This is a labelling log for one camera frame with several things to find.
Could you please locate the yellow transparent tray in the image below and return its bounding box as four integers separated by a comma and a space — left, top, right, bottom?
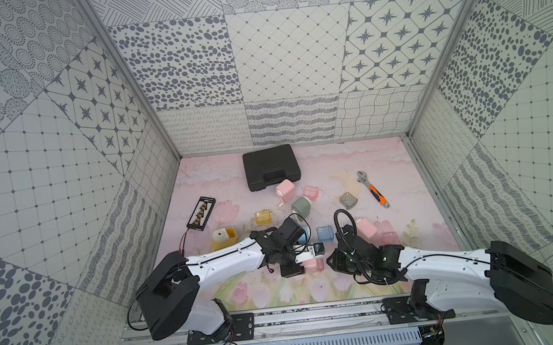
254, 210, 273, 227

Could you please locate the yellow pencil sharpener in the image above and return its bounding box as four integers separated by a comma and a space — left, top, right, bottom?
211, 227, 238, 251

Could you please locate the pink pencil sharpener front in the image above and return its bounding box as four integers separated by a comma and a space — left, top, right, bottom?
355, 218, 378, 242

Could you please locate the pink pencil sharpener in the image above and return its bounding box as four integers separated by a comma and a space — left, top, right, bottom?
275, 179, 296, 207
355, 218, 378, 242

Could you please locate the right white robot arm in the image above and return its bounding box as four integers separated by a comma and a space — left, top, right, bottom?
326, 241, 553, 325

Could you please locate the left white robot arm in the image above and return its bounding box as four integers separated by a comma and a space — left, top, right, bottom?
135, 217, 306, 341

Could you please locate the blue pencil sharpener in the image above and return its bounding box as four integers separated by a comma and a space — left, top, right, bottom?
297, 227, 312, 245

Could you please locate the green pencil sharpener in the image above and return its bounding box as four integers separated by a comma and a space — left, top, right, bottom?
291, 197, 312, 220

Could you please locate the blue transparent tray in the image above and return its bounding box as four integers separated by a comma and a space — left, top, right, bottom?
316, 225, 335, 243

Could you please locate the pink pencil sharpener back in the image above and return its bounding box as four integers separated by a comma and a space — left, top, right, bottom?
275, 179, 296, 207

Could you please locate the pink transparent tray back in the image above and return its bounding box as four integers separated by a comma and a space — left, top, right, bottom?
302, 185, 321, 202

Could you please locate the grey transparent tray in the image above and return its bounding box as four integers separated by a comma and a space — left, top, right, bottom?
339, 192, 358, 210

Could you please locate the black plastic tool case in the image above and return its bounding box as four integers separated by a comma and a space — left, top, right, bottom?
242, 144, 302, 192

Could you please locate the black charging board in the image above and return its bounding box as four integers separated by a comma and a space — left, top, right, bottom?
186, 196, 217, 231

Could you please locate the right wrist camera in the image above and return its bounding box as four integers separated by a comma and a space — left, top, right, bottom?
338, 224, 357, 247

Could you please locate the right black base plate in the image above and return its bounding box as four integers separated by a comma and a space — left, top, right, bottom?
380, 296, 456, 325

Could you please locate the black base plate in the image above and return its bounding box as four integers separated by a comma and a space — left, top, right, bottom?
187, 313, 255, 345
380, 296, 456, 325

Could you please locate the aluminium mounting rail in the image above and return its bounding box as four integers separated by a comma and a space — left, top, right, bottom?
119, 297, 494, 345

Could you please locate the orange handled adjustable wrench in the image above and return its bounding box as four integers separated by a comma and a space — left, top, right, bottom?
357, 170, 390, 208

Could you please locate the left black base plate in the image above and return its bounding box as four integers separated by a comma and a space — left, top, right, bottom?
187, 313, 255, 345

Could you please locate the red black cable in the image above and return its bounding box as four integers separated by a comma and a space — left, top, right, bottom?
175, 228, 192, 257

